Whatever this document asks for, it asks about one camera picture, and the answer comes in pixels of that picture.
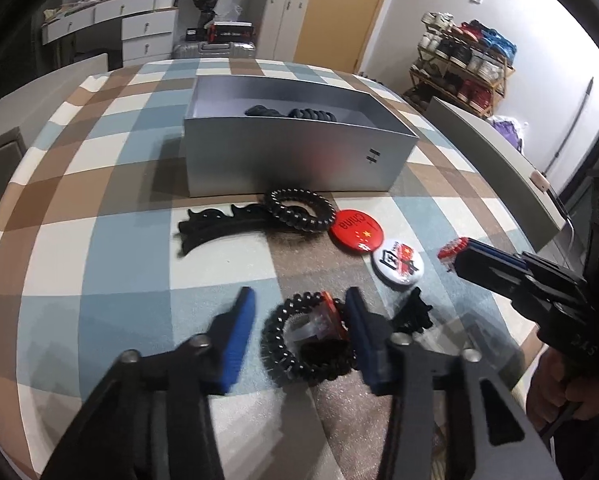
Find red spiral hair tie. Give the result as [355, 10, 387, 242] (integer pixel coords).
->
[437, 237, 469, 271]

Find black spiral hair tie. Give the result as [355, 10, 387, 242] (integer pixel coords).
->
[265, 186, 339, 234]
[259, 292, 360, 382]

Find red China pin badge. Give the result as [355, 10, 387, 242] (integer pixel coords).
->
[329, 209, 384, 252]

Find large black claw clip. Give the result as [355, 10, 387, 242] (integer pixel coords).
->
[244, 104, 283, 117]

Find right hand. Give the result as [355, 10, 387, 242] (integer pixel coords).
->
[526, 348, 599, 430]

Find black cat hair clip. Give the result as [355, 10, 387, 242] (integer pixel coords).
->
[391, 287, 433, 335]
[177, 203, 272, 257]

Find grey right side cabinet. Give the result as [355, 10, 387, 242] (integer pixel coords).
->
[424, 98, 567, 250]

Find white and red pin badge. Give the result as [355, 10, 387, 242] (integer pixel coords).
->
[372, 238, 424, 287]

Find small pink white device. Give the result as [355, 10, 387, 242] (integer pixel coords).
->
[529, 170, 551, 193]

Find purple bag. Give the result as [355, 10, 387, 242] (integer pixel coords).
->
[487, 115, 528, 153]

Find plaid checkered tablecloth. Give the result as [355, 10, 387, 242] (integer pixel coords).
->
[0, 60, 540, 479]

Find silver grey open box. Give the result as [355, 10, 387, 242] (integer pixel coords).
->
[184, 75, 418, 197]

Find wooden shoe rack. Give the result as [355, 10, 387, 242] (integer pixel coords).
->
[403, 12, 517, 118]

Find silver aluminium suitcase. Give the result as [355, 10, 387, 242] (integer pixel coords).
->
[172, 41, 256, 58]

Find black red box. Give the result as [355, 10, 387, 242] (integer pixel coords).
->
[208, 21, 254, 44]

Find wooden door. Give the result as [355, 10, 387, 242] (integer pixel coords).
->
[294, 0, 383, 73]

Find grey left bedside cabinet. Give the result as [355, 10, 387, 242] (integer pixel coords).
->
[0, 53, 109, 200]

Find white upright suitcase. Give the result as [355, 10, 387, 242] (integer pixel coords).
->
[248, 0, 309, 62]

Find white drawer desk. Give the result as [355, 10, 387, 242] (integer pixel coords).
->
[40, 0, 178, 66]

